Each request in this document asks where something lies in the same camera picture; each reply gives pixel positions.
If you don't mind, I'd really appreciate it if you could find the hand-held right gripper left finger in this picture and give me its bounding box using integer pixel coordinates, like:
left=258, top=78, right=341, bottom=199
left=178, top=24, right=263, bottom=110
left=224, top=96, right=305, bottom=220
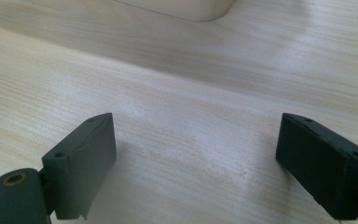
left=41, top=112, right=117, bottom=220

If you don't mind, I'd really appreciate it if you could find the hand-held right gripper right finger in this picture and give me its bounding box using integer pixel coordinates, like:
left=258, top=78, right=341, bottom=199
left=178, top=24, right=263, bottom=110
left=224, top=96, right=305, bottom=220
left=275, top=112, right=358, bottom=221

